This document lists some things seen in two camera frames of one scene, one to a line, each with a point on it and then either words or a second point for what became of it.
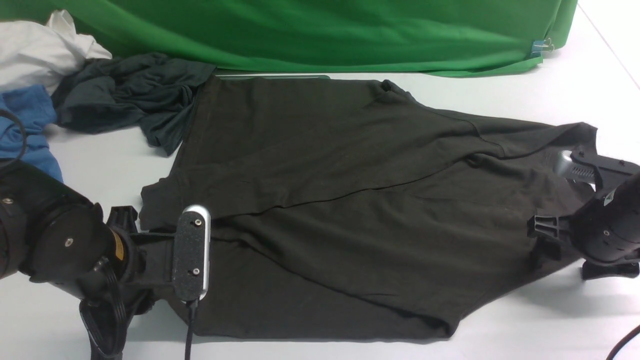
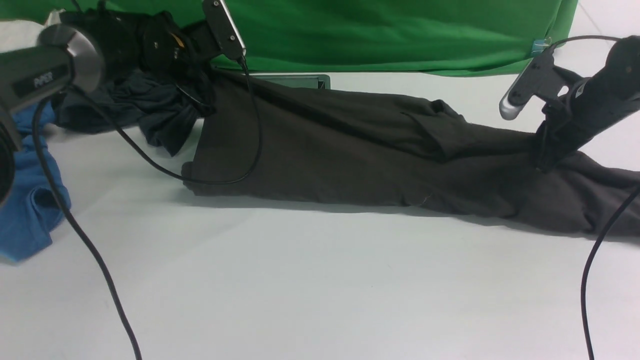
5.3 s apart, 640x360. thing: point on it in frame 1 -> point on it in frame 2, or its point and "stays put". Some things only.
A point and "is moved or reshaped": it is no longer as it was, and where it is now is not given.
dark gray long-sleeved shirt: (345, 207) is moved or reshaped
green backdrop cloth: (448, 38) stays put
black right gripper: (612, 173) -> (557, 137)
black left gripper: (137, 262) -> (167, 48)
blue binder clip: (539, 46) stays put
